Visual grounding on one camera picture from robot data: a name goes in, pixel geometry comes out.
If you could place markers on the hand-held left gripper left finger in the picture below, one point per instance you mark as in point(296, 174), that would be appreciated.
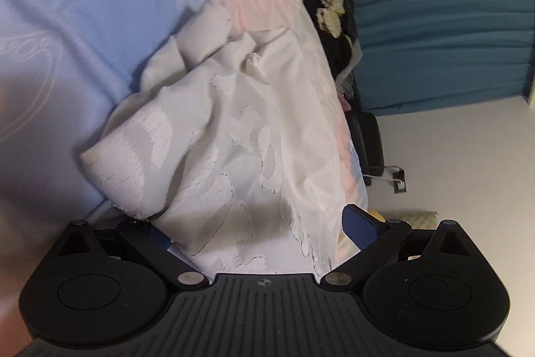
point(161, 242)

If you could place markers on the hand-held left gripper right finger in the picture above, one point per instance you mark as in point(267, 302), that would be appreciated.
point(359, 229)

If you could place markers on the white patterned garment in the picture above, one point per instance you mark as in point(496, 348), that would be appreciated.
point(234, 156)

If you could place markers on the black clothes pile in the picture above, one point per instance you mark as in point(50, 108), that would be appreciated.
point(340, 47)

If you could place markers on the yellow round object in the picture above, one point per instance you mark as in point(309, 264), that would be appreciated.
point(376, 215)

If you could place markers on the cream textured roll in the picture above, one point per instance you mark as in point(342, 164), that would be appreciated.
point(413, 218)

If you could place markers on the black bag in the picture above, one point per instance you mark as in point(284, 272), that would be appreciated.
point(370, 148)

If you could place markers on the wide blue curtain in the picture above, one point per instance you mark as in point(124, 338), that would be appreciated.
point(439, 26)

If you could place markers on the wall socket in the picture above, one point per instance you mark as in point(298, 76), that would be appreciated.
point(400, 180)

